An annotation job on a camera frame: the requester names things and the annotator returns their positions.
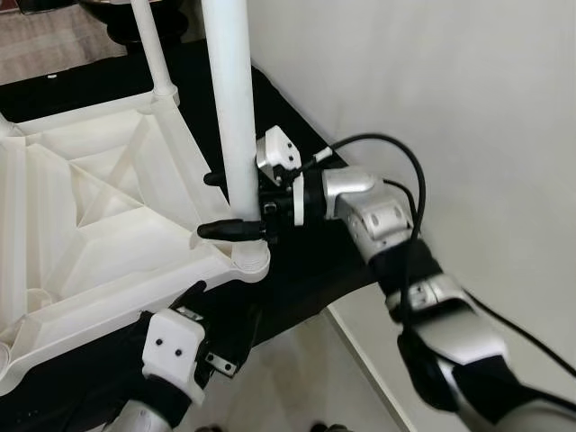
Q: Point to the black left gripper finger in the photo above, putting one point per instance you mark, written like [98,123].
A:
[191,297]

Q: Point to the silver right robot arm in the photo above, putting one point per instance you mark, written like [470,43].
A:
[378,216]

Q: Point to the black floor mat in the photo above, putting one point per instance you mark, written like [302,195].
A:
[306,270]

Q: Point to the white plastic table top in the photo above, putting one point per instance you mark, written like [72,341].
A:
[90,234]

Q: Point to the patterned floor rug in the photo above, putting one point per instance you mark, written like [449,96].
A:
[54,49]

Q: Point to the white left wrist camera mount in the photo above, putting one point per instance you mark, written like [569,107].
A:
[171,351]

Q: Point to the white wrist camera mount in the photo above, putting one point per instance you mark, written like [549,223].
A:
[277,153]
[171,351]

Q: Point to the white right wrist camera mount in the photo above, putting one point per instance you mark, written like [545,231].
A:
[277,153]

